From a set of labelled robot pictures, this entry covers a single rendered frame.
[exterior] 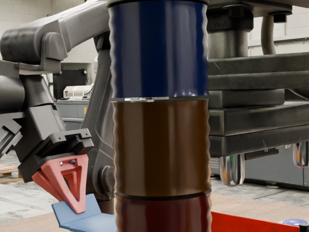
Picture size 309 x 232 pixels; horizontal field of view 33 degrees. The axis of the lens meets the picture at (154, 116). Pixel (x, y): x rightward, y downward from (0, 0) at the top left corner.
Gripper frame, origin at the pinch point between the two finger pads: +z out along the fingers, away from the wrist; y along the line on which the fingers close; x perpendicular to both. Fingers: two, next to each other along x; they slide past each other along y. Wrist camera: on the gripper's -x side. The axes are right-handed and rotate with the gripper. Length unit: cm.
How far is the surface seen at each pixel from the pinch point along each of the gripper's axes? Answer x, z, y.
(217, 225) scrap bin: 22.9, 9.3, 1.7
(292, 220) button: 32.7, 13.7, 8.1
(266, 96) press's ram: -1.0, 2.9, 33.0
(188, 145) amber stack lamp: -29, 10, 44
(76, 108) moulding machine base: 504, -297, -546
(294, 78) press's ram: -6.9, 4.5, 38.9
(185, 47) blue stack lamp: -29, 7, 46
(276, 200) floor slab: 416, -10, -235
